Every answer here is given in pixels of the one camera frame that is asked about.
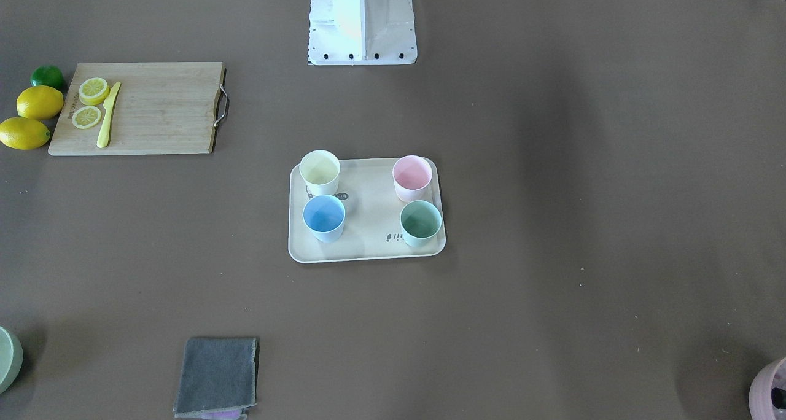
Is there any yellow lemon upper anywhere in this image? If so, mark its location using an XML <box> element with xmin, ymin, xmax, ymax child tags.
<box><xmin>16</xmin><ymin>86</ymin><xmax>64</xmax><ymax>120</ymax></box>

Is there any yellow lemon lower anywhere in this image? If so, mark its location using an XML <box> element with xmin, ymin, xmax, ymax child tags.
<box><xmin>1</xmin><ymin>116</ymin><xmax>51</xmax><ymax>150</ymax></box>

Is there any green cup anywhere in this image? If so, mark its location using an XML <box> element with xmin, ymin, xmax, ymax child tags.
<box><xmin>399</xmin><ymin>200</ymin><xmax>443</xmax><ymax>247</ymax></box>

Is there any lemon slice upper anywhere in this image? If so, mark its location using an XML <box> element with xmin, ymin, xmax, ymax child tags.
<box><xmin>78</xmin><ymin>77</ymin><xmax>111</xmax><ymax>106</ymax></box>

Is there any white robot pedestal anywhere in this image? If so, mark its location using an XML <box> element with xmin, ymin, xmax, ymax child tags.
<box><xmin>307</xmin><ymin>0</ymin><xmax>418</xmax><ymax>66</ymax></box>

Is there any blue cup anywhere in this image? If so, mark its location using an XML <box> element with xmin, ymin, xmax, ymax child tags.
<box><xmin>302</xmin><ymin>195</ymin><xmax>346</xmax><ymax>243</ymax></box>

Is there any yellow lemon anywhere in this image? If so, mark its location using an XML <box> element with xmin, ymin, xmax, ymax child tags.
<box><xmin>1</xmin><ymin>116</ymin><xmax>51</xmax><ymax>150</ymax></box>
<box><xmin>16</xmin><ymin>86</ymin><xmax>64</xmax><ymax>120</ymax></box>

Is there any pink bowl of ice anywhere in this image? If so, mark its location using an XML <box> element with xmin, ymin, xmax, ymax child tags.
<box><xmin>749</xmin><ymin>358</ymin><xmax>785</xmax><ymax>419</ymax></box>

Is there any yellow plastic knife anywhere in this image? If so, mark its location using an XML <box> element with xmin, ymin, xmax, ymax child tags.
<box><xmin>96</xmin><ymin>81</ymin><xmax>122</xmax><ymax>148</ymax></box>

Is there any cream yellow cup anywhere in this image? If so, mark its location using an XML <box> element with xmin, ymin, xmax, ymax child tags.
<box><xmin>298</xmin><ymin>149</ymin><xmax>340</xmax><ymax>196</ymax></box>

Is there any lemon slice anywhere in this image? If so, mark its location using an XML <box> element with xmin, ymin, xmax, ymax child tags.
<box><xmin>78</xmin><ymin>77</ymin><xmax>111</xmax><ymax>106</ymax></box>
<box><xmin>71</xmin><ymin>106</ymin><xmax>103</xmax><ymax>130</ymax></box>

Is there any pale green bowl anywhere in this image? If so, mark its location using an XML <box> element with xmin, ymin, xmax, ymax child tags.
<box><xmin>0</xmin><ymin>327</ymin><xmax>23</xmax><ymax>393</ymax></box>

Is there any lemon slice lower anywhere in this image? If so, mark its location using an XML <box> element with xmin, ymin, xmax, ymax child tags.
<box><xmin>71</xmin><ymin>106</ymin><xmax>103</xmax><ymax>130</ymax></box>

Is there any bamboo cutting board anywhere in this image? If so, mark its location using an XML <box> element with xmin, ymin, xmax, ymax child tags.
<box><xmin>48</xmin><ymin>62</ymin><xmax>228</xmax><ymax>156</ymax></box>

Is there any grey folded cloth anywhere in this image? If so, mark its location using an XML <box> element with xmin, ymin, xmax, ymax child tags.
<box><xmin>173</xmin><ymin>337</ymin><xmax>258</xmax><ymax>419</ymax></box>

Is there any pink cup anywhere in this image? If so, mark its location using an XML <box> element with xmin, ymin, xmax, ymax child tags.
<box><xmin>391</xmin><ymin>155</ymin><xmax>433</xmax><ymax>202</ymax></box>

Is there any green lime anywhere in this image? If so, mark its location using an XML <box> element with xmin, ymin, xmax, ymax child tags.
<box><xmin>30</xmin><ymin>65</ymin><xmax>65</xmax><ymax>90</ymax></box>

